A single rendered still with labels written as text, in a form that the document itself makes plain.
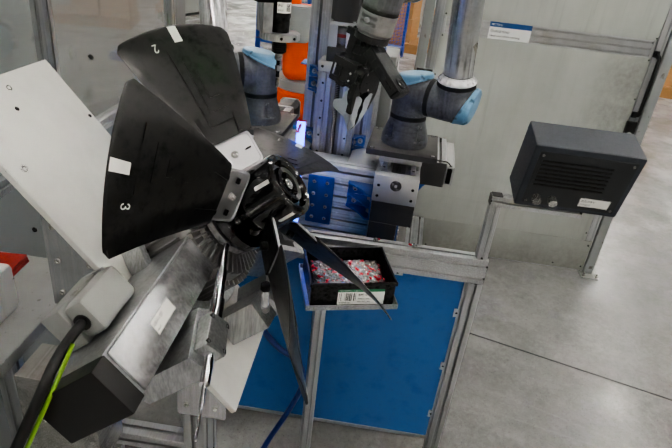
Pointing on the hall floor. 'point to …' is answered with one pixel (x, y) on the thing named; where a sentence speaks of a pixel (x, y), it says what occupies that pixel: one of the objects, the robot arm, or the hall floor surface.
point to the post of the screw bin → (312, 376)
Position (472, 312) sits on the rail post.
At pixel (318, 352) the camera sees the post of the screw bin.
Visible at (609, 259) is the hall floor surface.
